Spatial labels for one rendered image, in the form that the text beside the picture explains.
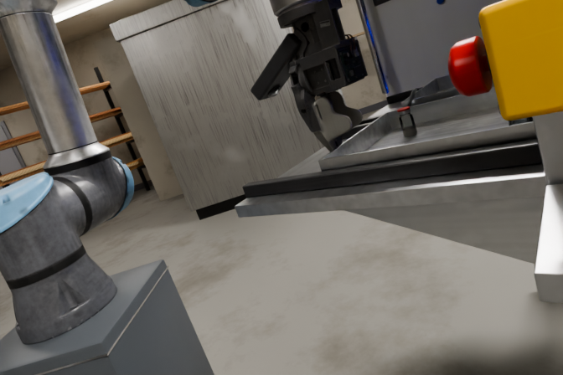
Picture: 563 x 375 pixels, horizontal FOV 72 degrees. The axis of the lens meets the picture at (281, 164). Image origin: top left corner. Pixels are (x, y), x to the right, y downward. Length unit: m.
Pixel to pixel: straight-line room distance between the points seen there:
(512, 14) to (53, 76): 0.69
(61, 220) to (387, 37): 1.14
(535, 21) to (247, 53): 3.56
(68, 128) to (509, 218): 0.69
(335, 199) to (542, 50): 0.29
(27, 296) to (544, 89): 0.68
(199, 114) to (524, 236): 3.52
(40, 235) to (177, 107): 3.30
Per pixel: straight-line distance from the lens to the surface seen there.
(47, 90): 0.78
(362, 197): 0.46
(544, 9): 0.27
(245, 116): 3.78
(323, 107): 0.55
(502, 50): 0.27
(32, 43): 0.79
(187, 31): 3.90
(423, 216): 0.55
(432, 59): 1.43
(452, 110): 0.72
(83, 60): 8.46
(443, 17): 1.42
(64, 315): 0.70
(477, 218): 0.53
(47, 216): 0.69
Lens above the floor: 1.03
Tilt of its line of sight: 11 degrees down
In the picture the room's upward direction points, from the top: 20 degrees counter-clockwise
